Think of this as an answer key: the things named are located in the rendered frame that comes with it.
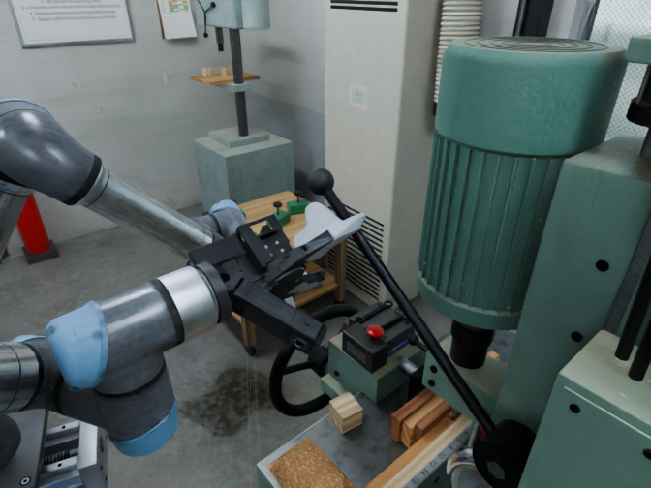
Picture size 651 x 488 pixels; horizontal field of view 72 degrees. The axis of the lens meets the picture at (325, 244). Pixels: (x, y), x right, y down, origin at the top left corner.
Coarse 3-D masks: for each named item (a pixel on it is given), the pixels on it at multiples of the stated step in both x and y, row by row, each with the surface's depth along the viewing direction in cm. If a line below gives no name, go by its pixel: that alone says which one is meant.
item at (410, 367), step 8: (400, 360) 82; (408, 360) 82; (400, 368) 82; (408, 368) 81; (416, 368) 80; (408, 376) 81; (416, 376) 74; (416, 384) 75; (408, 392) 77; (416, 392) 76; (408, 400) 78
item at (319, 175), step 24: (312, 192) 58; (360, 240) 55; (384, 264) 54; (408, 312) 52; (432, 336) 51; (456, 384) 50; (480, 408) 49; (504, 432) 47; (528, 432) 47; (480, 456) 48; (504, 456) 45; (528, 456) 45; (504, 480) 46
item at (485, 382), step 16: (448, 352) 69; (432, 368) 68; (464, 368) 66; (480, 368) 66; (496, 368) 66; (432, 384) 70; (448, 384) 67; (480, 384) 63; (496, 384) 63; (448, 400) 69; (480, 400) 63; (496, 400) 61
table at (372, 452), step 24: (504, 336) 97; (504, 360) 91; (336, 384) 89; (408, 384) 85; (384, 408) 80; (312, 432) 76; (336, 432) 76; (360, 432) 76; (384, 432) 76; (336, 456) 72; (360, 456) 72; (384, 456) 72; (264, 480) 70; (360, 480) 69
